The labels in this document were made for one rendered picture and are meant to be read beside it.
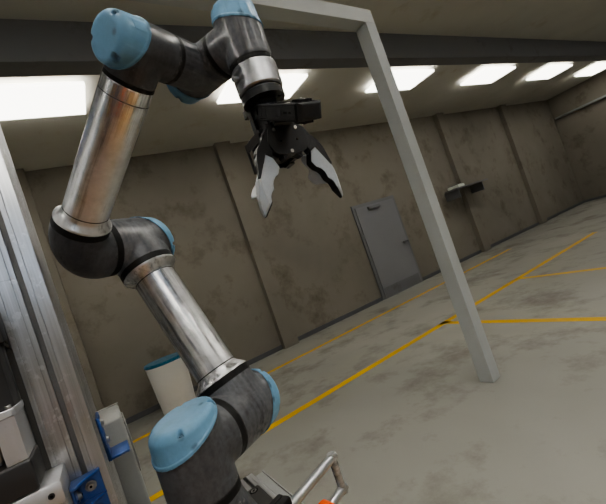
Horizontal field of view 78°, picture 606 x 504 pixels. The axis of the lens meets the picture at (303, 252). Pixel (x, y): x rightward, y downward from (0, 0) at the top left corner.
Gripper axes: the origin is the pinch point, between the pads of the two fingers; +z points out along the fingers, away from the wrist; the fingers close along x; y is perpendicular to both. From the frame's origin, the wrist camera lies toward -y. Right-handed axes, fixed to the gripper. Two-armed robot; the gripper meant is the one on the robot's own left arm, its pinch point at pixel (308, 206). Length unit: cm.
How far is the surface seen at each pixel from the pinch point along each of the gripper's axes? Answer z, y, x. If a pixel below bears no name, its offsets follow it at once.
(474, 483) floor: 152, 102, -111
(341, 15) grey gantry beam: -160, 151, -189
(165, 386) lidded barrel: 112, 521, -26
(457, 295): 77, 158, -215
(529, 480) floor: 152, 80, -126
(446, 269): 55, 159, -215
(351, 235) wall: -5, 589, -479
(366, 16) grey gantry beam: -163, 153, -220
